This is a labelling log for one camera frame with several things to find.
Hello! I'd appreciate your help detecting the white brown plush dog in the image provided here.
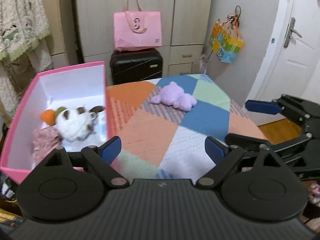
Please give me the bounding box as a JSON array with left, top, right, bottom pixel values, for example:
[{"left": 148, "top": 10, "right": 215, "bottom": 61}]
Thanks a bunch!
[{"left": 55, "top": 106, "right": 105, "bottom": 142}]

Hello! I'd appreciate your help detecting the purple plush toy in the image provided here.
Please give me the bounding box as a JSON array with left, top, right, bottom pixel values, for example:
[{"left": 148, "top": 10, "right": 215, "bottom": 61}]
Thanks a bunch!
[{"left": 151, "top": 81, "right": 197, "bottom": 112}]

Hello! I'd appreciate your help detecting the white door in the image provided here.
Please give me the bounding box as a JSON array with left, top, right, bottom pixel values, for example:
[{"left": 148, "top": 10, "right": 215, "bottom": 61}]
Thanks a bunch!
[{"left": 248, "top": 0, "right": 319, "bottom": 101}]

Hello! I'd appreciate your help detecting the pink floral cloth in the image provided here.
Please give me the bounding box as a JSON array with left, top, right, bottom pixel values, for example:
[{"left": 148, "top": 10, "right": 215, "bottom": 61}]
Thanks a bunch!
[{"left": 32, "top": 126, "right": 62, "bottom": 165}]

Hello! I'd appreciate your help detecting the green plush ball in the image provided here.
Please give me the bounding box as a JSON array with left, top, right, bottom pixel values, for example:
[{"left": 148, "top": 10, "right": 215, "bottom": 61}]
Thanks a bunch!
[{"left": 55, "top": 107, "right": 67, "bottom": 117}]

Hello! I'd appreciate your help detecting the orange plush ball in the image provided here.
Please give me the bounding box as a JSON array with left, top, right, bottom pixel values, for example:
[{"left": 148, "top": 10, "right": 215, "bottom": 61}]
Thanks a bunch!
[{"left": 41, "top": 109, "right": 56, "bottom": 126}]

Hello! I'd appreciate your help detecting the colourful knitted patchwork blanket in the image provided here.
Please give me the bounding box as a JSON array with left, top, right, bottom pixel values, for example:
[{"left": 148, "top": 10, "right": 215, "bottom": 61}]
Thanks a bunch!
[{"left": 106, "top": 74, "right": 264, "bottom": 180}]

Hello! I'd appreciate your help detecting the pink cardboard box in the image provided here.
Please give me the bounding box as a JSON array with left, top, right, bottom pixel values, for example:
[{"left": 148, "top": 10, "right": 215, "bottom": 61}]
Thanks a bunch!
[{"left": 1, "top": 61, "right": 106, "bottom": 184}]

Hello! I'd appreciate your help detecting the colourful hanging gift bag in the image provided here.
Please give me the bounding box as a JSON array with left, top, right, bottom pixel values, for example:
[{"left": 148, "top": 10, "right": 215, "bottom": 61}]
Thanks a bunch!
[{"left": 209, "top": 5, "right": 244, "bottom": 63}]

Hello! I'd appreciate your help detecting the black suitcase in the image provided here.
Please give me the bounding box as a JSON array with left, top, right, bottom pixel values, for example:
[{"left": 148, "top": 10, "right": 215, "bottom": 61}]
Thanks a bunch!
[{"left": 110, "top": 48, "right": 163, "bottom": 85}]

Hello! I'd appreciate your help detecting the pink tote bag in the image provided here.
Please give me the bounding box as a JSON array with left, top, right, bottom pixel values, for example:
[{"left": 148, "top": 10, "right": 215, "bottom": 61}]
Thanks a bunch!
[{"left": 113, "top": 0, "right": 162, "bottom": 51}]

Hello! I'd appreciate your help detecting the beige wardrobe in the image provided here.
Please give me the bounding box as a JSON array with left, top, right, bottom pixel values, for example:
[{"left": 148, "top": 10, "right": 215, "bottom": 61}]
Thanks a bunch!
[{"left": 42, "top": 0, "right": 211, "bottom": 76}]

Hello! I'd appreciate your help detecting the cream fleece pajama top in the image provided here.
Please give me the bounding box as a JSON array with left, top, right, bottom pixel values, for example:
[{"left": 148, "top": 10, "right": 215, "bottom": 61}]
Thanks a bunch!
[{"left": 1, "top": 0, "right": 50, "bottom": 61}]

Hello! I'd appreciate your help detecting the silver door handle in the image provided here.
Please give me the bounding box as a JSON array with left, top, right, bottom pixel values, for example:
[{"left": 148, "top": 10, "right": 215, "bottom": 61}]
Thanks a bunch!
[{"left": 284, "top": 17, "right": 303, "bottom": 48}]

